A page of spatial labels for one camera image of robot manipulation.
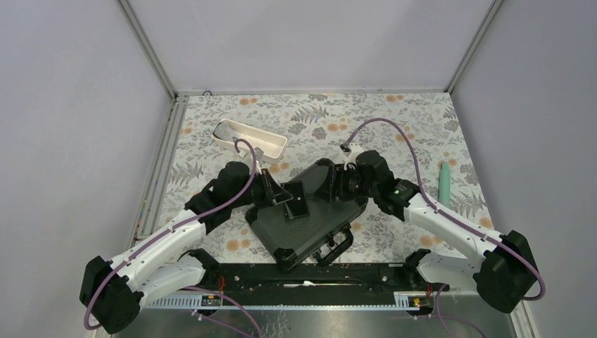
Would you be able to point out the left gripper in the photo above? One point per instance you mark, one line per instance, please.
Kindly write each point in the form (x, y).
(272, 192)

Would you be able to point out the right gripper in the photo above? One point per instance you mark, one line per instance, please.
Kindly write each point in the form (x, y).
(338, 175)

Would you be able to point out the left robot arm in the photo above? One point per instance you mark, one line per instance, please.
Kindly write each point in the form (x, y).
(114, 291)

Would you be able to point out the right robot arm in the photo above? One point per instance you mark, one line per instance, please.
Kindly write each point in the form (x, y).
(499, 267)

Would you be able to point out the credit card in tray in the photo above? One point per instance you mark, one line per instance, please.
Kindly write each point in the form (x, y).
(227, 134)

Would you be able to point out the dark grey hard case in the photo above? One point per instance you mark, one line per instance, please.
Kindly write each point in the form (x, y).
(323, 231)

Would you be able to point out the white plastic tray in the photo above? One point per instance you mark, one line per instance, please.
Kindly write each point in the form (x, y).
(272, 144)

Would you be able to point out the floral tablecloth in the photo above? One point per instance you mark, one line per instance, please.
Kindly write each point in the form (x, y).
(416, 133)

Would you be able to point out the mint green tube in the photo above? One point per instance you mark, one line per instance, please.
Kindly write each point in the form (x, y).
(444, 188)

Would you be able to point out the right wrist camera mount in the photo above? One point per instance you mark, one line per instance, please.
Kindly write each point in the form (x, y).
(351, 152)

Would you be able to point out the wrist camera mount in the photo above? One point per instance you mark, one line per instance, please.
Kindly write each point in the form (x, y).
(255, 160)
(351, 152)

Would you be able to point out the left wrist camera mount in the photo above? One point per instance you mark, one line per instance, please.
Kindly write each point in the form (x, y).
(255, 160)

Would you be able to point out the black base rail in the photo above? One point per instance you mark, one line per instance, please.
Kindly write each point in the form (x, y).
(345, 284)

